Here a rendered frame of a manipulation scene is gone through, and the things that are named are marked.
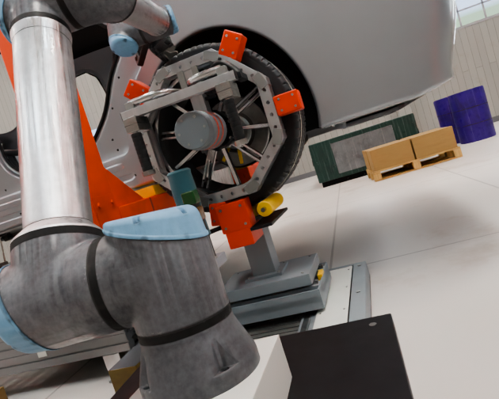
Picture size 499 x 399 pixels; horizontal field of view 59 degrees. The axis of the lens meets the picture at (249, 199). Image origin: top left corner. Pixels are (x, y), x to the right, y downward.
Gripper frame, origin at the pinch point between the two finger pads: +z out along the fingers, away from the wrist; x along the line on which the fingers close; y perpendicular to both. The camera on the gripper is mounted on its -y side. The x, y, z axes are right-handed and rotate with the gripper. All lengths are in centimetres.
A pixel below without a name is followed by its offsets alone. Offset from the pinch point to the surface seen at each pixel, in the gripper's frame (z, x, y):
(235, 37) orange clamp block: -7.4, -20.7, 28.5
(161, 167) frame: 5.1, -35.5, -24.8
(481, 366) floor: 16, -145, 36
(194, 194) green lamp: -23, -74, -2
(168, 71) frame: -10.2, -14.6, 1.1
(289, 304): 37, -100, -12
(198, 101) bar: -2.7, -28.5, 3.9
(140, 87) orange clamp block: -11.7, -12.9, -11.3
